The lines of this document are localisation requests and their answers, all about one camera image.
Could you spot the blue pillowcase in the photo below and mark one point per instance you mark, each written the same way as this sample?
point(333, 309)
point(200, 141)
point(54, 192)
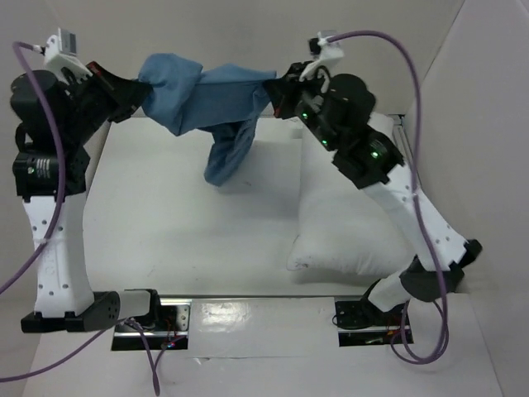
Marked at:
point(226, 102)

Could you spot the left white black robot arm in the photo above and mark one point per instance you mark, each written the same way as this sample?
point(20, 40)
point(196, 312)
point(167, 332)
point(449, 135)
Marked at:
point(52, 186)

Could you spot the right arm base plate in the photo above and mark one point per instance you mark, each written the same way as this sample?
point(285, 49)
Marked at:
point(356, 328)

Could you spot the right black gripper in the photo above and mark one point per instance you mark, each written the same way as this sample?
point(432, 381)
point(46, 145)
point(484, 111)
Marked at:
point(290, 92)

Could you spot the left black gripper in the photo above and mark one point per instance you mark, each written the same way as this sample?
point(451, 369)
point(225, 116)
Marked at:
point(123, 106)

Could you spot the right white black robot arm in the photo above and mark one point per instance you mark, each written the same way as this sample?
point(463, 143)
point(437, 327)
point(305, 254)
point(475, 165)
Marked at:
point(362, 151)

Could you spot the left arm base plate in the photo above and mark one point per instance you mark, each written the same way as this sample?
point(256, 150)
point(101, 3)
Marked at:
point(169, 331)

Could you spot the white pillow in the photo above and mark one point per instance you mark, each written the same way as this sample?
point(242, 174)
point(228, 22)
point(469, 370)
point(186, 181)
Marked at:
point(341, 229)

